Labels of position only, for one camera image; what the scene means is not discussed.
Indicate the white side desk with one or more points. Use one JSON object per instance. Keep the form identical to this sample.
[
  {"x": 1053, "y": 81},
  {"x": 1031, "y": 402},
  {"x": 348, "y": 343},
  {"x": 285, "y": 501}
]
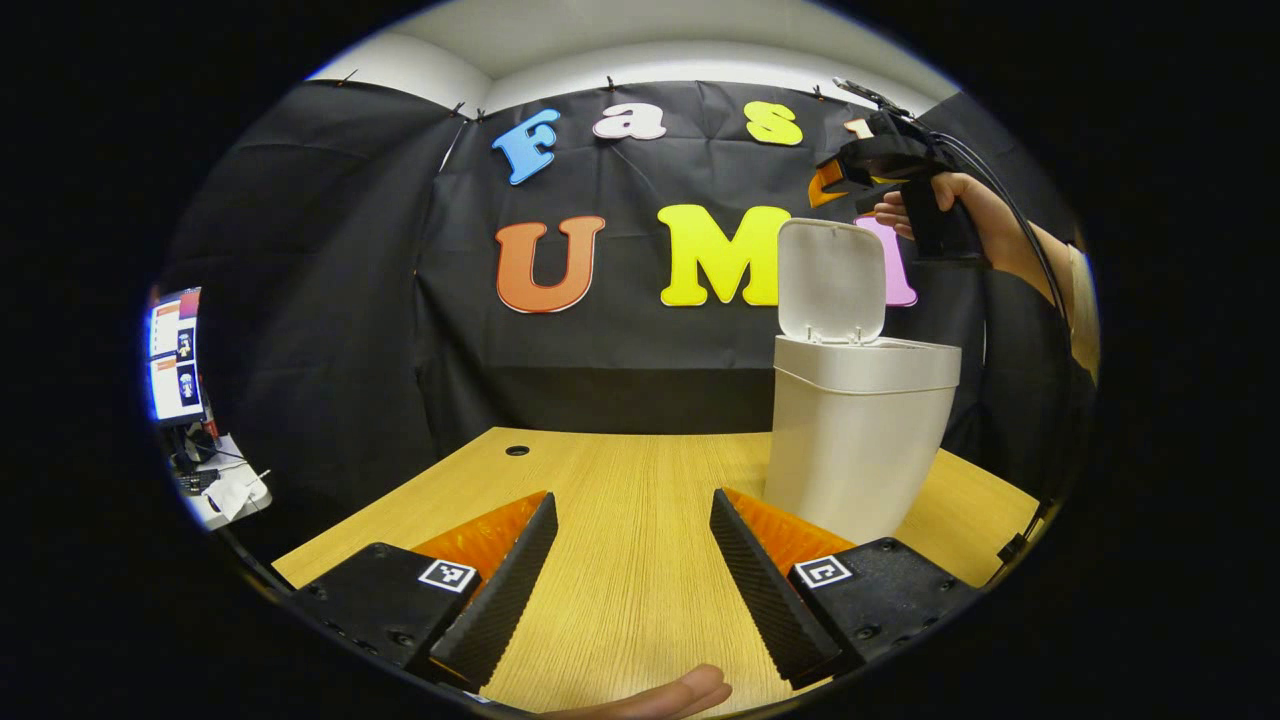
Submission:
[{"x": 235, "y": 500}]

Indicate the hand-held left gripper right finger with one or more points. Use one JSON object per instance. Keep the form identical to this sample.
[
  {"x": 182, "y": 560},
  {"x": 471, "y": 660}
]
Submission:
[{"x": 755, "y": 590}]

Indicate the white desktop garbage bin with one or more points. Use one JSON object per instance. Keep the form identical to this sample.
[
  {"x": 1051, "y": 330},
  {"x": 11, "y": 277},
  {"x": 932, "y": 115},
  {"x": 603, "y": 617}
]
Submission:
[{"x": 860, "y": 440}]

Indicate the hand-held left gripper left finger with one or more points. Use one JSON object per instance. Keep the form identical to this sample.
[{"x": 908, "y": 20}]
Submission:
[{"x": 500, "y": 595}]

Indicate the black desk edge clamp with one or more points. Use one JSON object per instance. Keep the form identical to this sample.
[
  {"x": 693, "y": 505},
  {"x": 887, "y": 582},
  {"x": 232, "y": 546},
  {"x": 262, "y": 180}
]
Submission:
[{"x": 1014, "y": 548}]

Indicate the black backdrop cloth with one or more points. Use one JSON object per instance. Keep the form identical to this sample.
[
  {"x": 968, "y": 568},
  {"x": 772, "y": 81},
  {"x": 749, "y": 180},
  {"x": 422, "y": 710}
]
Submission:
[{"x": 330, "y": 250}]

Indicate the wooden desktop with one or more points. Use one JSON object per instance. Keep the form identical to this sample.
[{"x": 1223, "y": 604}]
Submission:
[{"x": 620, "y": 520}]

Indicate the black keyboard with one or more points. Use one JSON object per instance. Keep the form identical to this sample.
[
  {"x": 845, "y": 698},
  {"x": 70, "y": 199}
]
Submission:
[{"x": 197, "y": 481}]

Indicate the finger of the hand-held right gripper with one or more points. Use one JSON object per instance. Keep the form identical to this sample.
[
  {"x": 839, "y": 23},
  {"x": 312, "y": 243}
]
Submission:
[{"x": 825, "y": 185}]

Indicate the computer monitor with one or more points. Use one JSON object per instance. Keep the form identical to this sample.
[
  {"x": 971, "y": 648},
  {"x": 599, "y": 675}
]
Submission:
[{"x": 175, "y": 355}]

